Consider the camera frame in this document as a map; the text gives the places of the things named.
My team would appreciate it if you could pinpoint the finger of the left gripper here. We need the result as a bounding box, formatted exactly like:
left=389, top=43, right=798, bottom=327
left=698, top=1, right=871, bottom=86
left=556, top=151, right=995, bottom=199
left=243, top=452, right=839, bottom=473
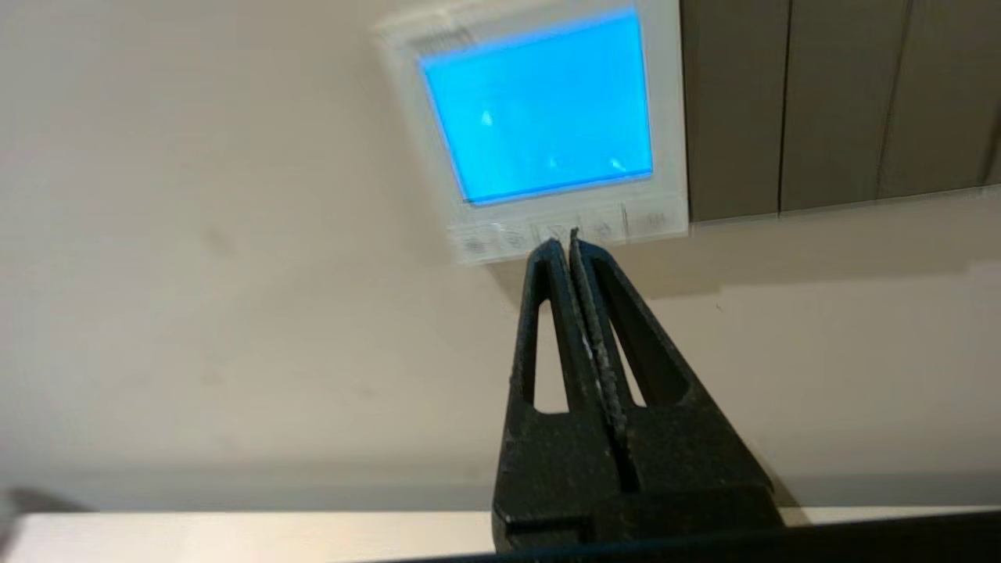
left=493, top=239, right=626, bottom=552
left=569, top=228, right=783, bottom=517

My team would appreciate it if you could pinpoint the wall thermostat with blue screen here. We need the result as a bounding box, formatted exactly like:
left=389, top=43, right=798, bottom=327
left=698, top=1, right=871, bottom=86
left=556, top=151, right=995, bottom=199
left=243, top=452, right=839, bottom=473
left=373, top=0, right=691, bottom=267

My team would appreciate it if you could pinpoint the grey triple rocker switch panel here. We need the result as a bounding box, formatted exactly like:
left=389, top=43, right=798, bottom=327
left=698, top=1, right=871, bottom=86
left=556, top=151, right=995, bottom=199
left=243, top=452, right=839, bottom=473
left=679, top=0, right=1001, bottom=225

